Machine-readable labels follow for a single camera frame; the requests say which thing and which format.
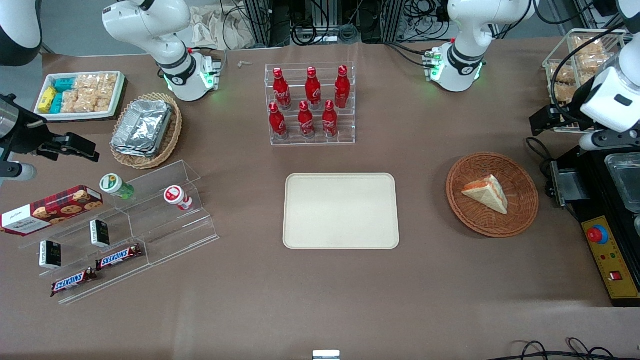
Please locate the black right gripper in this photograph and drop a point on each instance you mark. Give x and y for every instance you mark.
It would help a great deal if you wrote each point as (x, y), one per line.
(26, 138)

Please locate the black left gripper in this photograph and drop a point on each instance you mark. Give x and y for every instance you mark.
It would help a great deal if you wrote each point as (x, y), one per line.
(564, 117)

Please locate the triangular sandwich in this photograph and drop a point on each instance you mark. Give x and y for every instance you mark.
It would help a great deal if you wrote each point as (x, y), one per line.
(487, 195)

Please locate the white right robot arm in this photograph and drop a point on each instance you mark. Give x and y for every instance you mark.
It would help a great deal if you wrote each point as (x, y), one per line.
(150, 25)

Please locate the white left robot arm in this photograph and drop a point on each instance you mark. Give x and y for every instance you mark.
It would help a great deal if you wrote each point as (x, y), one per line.
(470, 25)

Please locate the aluminium foil tray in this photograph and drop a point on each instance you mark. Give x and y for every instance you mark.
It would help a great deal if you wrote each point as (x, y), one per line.
(127, 151)
(142, 125)

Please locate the white rectangular snack tray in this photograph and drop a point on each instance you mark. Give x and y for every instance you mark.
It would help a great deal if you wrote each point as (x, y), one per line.
(120, 95)

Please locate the oval light wicker basket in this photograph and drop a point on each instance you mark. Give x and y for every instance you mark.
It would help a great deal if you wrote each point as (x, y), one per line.
(172, 135)

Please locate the round brown wicker basket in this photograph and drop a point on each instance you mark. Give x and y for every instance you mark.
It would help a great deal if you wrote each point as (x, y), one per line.
(480, 220)

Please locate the cream rectangular serving tray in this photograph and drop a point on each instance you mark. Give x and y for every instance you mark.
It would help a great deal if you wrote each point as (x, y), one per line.
(340, 210)

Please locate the clear acrylic snack bin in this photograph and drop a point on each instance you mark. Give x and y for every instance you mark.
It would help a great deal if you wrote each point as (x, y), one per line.
(550, 120)

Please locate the fried pastry snack packet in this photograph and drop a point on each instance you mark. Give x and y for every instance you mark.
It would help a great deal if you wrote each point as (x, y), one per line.
(562, 97)
(595, 47)
(560, 75)

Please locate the teal snack packet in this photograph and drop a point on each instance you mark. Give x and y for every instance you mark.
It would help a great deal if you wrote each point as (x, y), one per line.
(56, 103)
(64, 84)

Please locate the clear rice cracker packet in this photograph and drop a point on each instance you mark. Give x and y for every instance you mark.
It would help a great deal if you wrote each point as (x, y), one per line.
(74, 101)
(107, 81)
(86, 81)
(101, 102)

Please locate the yellow snack packet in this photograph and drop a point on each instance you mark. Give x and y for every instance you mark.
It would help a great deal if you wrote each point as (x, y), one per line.
(47, 99)

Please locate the green lidded drink cup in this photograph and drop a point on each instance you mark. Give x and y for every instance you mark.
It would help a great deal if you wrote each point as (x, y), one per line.
(112, 184)

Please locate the red tartan cookie box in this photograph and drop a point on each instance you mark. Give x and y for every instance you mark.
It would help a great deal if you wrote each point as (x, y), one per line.
(50, 210)

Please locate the black machine housing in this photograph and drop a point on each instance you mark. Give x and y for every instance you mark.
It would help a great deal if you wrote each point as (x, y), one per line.
(595, 200)

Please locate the small black chocolate box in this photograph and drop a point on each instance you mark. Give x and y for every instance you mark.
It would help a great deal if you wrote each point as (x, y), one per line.
(100, 233)
(50, 254)

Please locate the clear plastic container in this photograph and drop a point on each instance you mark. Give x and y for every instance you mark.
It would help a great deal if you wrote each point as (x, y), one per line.
(625, 180)

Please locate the red lidded drink cup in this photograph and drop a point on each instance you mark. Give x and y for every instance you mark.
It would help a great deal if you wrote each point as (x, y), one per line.
(175, 195)

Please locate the Snickers chocolate bar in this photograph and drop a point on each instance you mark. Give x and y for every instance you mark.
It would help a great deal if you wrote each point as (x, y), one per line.
(119, 256)
(73, 281)

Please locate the red emergency stop button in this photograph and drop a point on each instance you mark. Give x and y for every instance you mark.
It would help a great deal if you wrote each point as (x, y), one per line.
(597, 235)

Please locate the clear acrylic step stand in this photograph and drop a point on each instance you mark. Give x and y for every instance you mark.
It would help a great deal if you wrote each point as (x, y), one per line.
(165, 235)

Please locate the yellow control panel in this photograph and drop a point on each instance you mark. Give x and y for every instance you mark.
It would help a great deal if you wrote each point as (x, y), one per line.
(620, 260)

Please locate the beige crumpled paper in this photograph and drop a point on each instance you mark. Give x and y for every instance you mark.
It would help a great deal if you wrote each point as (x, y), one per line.
(220, 27)

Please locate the small clear plastic scrap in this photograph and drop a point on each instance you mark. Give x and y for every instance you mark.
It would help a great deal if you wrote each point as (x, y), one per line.
(245, 63)

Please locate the red Coca-Cola bottle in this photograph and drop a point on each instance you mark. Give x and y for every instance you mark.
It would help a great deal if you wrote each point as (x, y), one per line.
(329, 120)
(305, 121)
(342, 87)
(281, 90)
(313, 89)
(276, 121)

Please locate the clear acrylic bottle rack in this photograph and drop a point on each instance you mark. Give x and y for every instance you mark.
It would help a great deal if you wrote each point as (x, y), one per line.
(310, 140)

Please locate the small silver metal piece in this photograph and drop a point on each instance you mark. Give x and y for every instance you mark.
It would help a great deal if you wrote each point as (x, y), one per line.
(326, 355)

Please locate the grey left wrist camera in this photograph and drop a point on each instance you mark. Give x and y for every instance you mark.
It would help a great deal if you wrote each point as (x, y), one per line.
(597, 141)

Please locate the small red switch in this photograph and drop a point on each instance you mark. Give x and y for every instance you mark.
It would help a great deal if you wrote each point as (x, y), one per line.
(616, 275)

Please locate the aluminium frame rack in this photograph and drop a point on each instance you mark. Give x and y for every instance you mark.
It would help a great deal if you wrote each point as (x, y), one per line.
(265, 20)

